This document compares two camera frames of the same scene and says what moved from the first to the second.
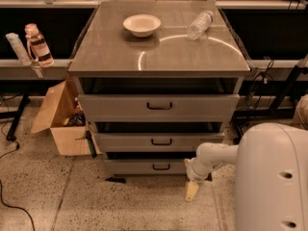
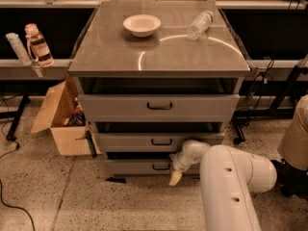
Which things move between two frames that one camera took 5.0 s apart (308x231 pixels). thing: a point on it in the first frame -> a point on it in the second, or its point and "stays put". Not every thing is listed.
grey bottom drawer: [142, 166] stays put
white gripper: [193, 174] -> [180, 163]
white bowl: [141, 25] stays put
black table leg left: [15, 115] stays put
